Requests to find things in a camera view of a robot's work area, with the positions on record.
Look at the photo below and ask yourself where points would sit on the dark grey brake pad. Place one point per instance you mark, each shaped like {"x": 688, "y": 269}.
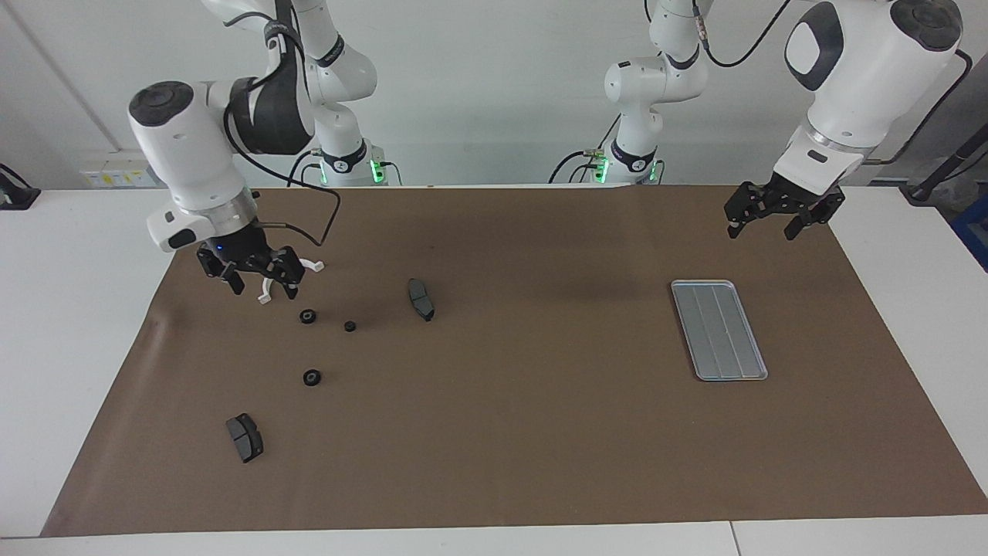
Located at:
{"x": 245, "y": 440}
{"x": 421, "y": 303}

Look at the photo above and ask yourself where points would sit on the silver metal tray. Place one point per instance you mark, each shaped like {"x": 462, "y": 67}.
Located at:
{"x": 722, "y": 332}

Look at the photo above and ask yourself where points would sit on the black clamp bracket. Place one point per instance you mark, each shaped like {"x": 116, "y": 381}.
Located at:
{"x": 15, "y": 199}

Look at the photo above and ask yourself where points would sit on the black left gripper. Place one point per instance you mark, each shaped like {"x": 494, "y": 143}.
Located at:
{"x": 795, "y": 193}

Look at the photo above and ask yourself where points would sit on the white wall socket box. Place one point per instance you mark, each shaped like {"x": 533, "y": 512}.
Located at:
{"x": 108, "y": 176}

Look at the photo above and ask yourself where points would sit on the black stand pole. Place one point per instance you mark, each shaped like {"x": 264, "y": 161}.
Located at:
{"x": 922, "y": 189}

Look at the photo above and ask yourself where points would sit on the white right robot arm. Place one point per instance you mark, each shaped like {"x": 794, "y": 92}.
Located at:
{"x": 185, "y": 154}

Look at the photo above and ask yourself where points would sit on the white curved plastic bracket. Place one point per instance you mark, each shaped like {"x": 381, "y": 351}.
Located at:
{"x": 265, "y": 296}

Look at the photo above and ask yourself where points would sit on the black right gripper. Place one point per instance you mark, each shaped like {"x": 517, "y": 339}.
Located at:
{"x": 235, "y": 247}

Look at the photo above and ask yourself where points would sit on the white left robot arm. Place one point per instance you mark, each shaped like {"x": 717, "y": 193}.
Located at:
{"x": 857, "y": 77}

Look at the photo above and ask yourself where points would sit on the brown table mat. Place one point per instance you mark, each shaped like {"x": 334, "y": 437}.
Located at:
{"x": 494, "y": 425}

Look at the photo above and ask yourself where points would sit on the blue crate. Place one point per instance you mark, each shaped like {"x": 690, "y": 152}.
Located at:
{"x": 974, "y": 235}

